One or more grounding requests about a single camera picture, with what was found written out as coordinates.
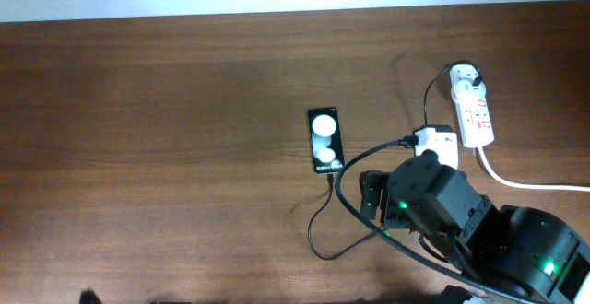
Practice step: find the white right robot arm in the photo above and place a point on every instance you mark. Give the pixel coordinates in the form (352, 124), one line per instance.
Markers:
(522, 251)

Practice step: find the white USB charger adapter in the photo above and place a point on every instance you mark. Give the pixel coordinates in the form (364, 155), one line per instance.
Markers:
(467, 90)

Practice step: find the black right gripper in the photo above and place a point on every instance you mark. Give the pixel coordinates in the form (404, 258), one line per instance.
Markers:
(394, 214)

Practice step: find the black smartphone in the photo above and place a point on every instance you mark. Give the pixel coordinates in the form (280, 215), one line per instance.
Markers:
(326, 140)

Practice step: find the white power strip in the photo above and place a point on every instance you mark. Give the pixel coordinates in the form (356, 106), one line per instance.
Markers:
(473, 118)

